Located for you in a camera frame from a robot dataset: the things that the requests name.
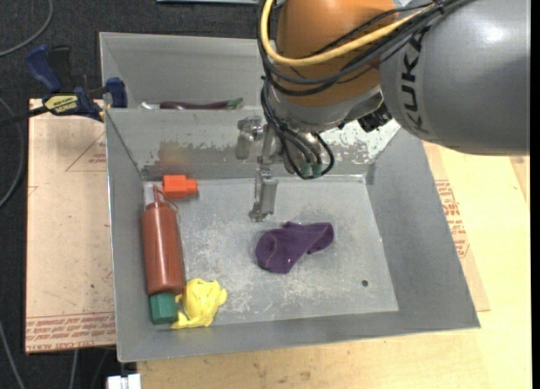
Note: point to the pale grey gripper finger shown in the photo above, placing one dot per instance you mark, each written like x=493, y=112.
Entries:
x=268, y=195
x=255, y=210

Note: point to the purple sock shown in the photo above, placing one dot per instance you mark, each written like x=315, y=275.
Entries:
x=282, y=250

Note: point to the orange block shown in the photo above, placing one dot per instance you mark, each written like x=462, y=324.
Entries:
x=179, y=186

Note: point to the grey metal bin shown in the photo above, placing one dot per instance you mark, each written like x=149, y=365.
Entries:
x=295, y=294

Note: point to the red-brown squeeze bottle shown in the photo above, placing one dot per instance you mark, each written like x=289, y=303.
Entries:
x=162, y=248

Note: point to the yellow toy duck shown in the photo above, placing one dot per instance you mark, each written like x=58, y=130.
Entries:
x=202, y=300

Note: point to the green block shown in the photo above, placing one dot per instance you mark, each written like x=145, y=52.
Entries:
x=163, y=308

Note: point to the brown cardboard board, red print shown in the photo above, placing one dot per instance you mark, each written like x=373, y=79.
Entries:
x=67, y=227

